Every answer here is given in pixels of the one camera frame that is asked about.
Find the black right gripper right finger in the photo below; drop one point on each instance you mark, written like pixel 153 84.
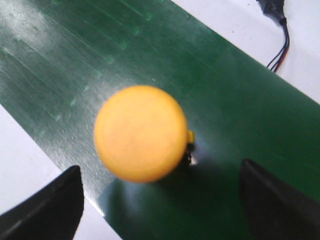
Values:
pixel 275 210

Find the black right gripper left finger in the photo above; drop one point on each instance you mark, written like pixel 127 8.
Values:
pixel 53 213

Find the green conveyor belt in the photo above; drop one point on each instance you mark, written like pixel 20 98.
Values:
pixel 61 59

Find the small black sensor with wire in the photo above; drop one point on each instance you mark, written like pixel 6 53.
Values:
pixel 274 9

